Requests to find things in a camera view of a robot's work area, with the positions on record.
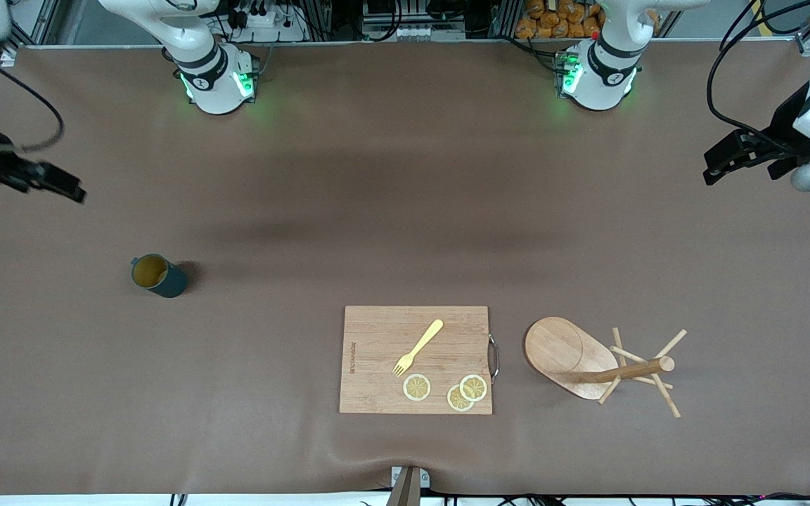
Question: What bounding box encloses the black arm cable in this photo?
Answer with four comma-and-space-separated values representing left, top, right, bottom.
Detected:
0, 60, 66, 152
706, 0, 810, 141

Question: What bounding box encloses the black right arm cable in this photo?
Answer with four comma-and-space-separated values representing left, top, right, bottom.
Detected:
0, 60, 66, 152

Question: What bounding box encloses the bamboo cutting board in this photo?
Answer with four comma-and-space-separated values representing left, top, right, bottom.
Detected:
339, 305, 501, 415

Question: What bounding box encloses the white power strip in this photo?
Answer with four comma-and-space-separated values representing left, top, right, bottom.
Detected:
233, 8, 307, 43
363, 25, 465, 41

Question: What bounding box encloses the wooden mug tree rack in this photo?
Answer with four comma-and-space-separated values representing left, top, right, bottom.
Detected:
525, 316, 688, 420

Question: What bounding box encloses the teal cup yellow inside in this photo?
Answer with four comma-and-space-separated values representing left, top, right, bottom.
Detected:
131, 254, 188, 299

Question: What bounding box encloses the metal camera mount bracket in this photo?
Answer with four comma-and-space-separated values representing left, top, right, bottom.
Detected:
387, 465, 431, 506

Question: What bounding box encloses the pile of bread rolls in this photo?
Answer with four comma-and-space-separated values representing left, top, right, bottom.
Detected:
515, 0, 606, 39

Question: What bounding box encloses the yellow plastic fork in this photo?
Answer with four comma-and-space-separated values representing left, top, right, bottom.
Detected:
392, 319, 444, 378

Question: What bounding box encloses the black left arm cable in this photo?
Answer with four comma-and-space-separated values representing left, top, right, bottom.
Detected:
706, 0, 810, 141

